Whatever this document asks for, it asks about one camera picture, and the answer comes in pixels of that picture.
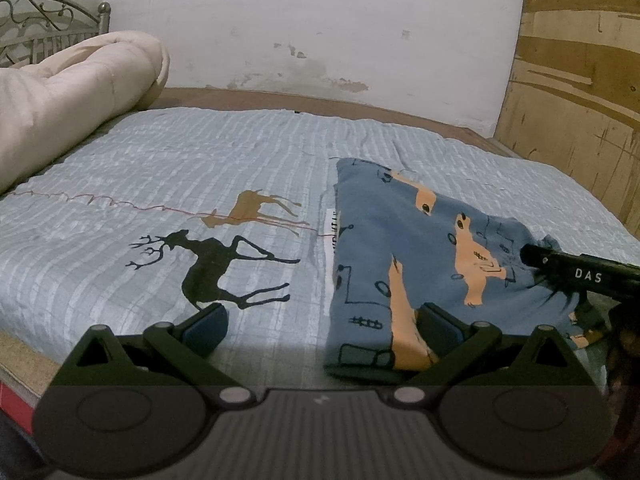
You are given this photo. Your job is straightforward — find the blue pants with orange trucks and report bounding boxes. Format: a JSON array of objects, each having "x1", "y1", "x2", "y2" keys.
[{"x1": 324, "y1": 158, "x2": 606, "y2": 382}]

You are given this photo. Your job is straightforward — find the light blue striped bed quilt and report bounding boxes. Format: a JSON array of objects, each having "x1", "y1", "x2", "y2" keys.
[{"x1": 1, "y1": 108, "x2": 639, "y2": 388}]

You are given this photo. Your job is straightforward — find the plywood wardrobe panel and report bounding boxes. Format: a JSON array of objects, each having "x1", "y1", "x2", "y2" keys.
[{"x1": 495, "y1": 0, "x2": 639, "y2": 235}]

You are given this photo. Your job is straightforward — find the rolled cream blanket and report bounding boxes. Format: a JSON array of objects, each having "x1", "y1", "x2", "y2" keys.
[{"x1": 1, "y1": 30, "x2": 170, "y2": 191}]

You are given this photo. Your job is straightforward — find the ornate metal headboard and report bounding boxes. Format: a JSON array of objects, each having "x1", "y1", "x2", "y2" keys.
[{"x1": 1, "y1": 0, "x2": 112, "y2": 68}]

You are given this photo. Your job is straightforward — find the brown wooden bed frame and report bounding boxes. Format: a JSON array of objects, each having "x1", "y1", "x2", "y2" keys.
[{"x1": 152, "y1": 88, "x2": 518, "y2": 158}]

